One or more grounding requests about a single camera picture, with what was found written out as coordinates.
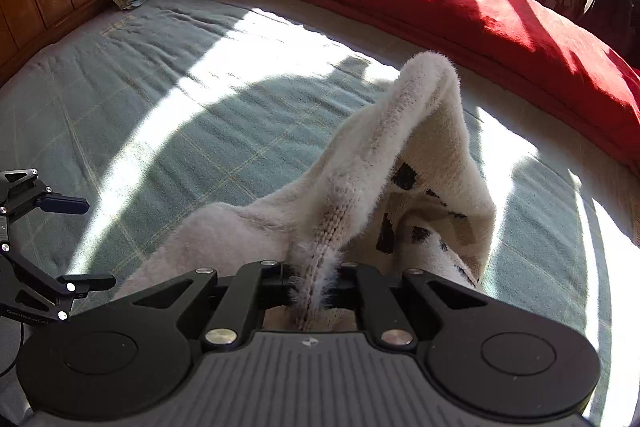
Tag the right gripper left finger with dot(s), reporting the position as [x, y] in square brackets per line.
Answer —
[256, 288]

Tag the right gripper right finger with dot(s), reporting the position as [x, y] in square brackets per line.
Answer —
[362, 290]

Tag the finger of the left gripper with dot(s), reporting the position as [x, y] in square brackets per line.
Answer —
[81, 285]
[57, 203]

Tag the cream fluffy knit sweater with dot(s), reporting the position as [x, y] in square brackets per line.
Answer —
[396, 188]

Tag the teal plaid bed sheet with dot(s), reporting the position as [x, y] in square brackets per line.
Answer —
[153, 113]

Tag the red duvet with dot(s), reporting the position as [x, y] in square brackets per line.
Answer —
[528, 49]

